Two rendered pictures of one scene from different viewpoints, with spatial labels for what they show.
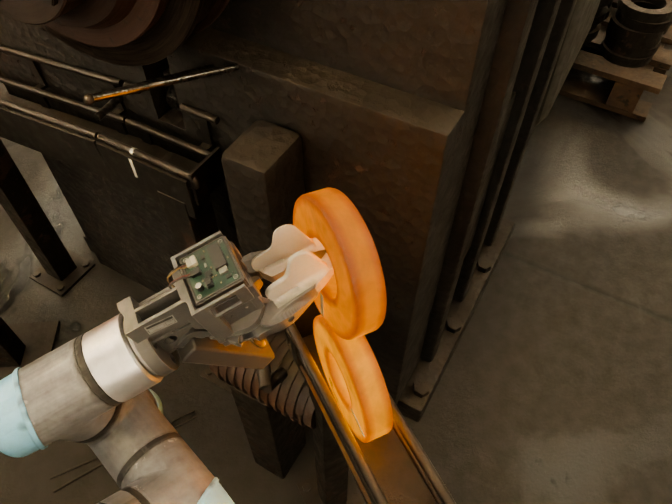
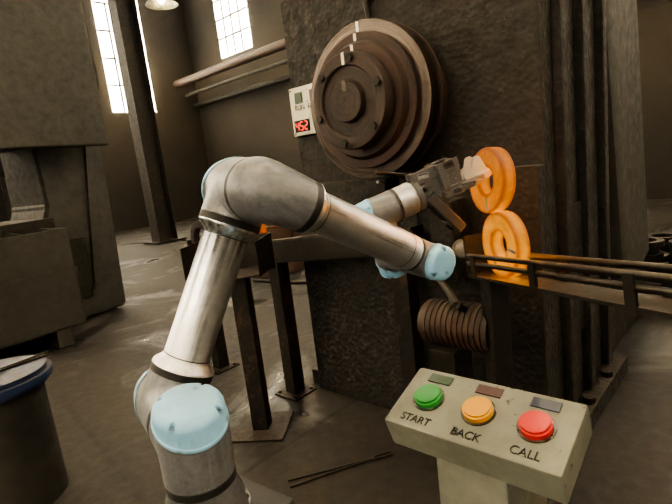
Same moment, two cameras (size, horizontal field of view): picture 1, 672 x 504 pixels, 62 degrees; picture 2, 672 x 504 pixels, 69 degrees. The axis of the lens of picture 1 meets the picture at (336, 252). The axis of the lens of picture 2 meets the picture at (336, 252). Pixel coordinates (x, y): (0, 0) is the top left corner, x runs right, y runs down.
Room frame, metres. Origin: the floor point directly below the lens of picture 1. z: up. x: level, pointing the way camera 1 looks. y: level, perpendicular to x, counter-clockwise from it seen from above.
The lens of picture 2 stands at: (-0.87, 0.11, 0.94)
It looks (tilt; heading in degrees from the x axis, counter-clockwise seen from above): 10 degrees down; 13
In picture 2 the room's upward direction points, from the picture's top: 7 degrees counter-clockwise
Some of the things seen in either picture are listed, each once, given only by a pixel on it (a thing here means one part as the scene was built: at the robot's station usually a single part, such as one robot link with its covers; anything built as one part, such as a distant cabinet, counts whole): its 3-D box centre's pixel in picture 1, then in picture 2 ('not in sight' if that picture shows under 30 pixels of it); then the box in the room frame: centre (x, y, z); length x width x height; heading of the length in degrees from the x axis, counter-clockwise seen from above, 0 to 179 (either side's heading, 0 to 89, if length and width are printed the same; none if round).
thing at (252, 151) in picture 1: (270, 201); (451, 238); (0.61, 0.10, 0.68); 0.11 x 0.08 x 0.24; 150
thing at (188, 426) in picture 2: not in sight; (192, 433); (-0.21, 0.54, 0.53); 0.13 x 0.12 x 0.14; 45
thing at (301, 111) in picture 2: not in sight; (316, 108); (0.98, 0.55, 1.15); 0.26 x 0.02 x 0.18; 60
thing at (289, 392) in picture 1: (287, 414); (466, 393); (0.43, 0.09, 0.27); 0.22 x 0.13 x 0.53; 60
